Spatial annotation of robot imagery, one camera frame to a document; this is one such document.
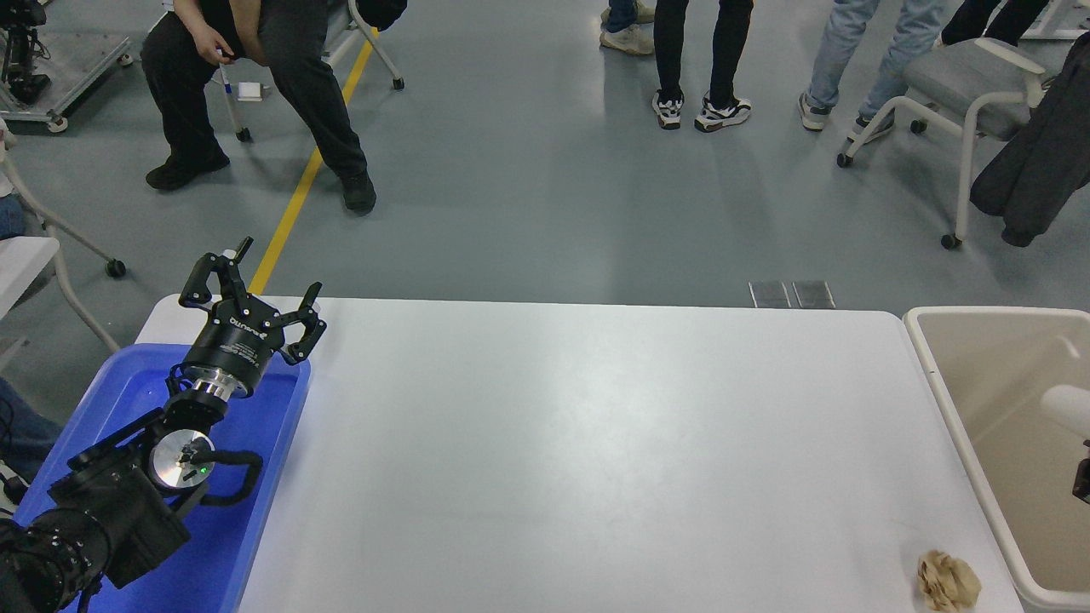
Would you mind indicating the blue plastic tray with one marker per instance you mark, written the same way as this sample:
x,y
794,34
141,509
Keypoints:
x,y
272,409

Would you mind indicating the white furniture frame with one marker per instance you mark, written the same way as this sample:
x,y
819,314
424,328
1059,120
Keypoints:
x,y
1056,32

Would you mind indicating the black jacket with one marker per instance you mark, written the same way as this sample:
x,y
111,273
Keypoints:
x,y
1047,153

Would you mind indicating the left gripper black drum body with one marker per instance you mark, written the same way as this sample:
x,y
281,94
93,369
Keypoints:
x,y
233,340

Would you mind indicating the grey seat white chair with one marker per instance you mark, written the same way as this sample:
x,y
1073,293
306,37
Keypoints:
x,y
962,81

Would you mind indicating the black device stand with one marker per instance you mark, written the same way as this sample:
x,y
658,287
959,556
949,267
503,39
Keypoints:
x,y
21,81

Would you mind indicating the white wheeled chair frame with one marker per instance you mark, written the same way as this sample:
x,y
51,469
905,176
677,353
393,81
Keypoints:
x,y
51,223

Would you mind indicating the large beige bin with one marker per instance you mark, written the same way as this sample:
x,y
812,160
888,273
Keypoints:
x,y
996,383

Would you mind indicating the clear floor plate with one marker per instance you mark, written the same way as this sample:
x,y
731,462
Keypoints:
x,y
769,295

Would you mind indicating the white wheeled chair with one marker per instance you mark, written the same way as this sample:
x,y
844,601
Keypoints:
x,y
230,95

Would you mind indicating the white paper cup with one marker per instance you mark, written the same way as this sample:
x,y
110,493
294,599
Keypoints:
x,y
1069,409

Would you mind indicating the white power adapter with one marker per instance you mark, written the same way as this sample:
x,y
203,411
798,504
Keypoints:
x,y
249,91

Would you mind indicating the person's right hand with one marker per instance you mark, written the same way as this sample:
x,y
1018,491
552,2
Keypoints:
x,y
215,42

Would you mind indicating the grey wheeled platform cart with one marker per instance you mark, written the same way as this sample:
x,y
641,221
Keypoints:
x,y
77,60

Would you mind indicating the person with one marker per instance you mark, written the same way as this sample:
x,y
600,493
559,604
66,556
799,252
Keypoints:
x,y
724,51
626,38
979,17
839,42
298,77

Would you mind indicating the person's right forearm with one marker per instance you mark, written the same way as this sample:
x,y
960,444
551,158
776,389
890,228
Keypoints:
x,y
192,13

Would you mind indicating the crumpled tan paper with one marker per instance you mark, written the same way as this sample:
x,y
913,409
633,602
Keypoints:
x,y
947,581

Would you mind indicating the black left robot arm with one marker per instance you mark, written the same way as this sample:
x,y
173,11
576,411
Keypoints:
x,y
119,511

